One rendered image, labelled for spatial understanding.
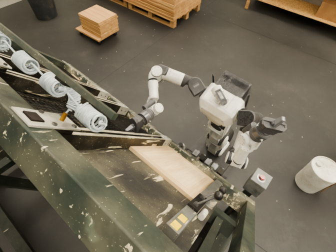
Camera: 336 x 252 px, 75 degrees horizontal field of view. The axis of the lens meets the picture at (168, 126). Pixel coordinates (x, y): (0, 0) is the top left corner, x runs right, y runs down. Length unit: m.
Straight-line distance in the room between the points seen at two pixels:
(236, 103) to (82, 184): 1.11
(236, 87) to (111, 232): 1.20
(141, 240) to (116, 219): 0.07
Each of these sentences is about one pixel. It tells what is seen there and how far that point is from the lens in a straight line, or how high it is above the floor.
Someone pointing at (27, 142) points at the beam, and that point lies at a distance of 0.69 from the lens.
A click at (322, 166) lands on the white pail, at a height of 0.36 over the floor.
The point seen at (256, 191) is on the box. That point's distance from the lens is 1.79.
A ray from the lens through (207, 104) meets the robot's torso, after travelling 1.46.
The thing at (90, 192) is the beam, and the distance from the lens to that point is 0.55.
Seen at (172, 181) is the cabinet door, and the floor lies 1.33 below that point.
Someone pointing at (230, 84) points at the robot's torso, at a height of 1.39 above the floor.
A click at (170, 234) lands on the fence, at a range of 0.75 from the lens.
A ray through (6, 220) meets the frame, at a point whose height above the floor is 0.18.
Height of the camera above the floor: 2.37
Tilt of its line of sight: 54 degrees down
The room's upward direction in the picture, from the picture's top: 5 degrees clockwise
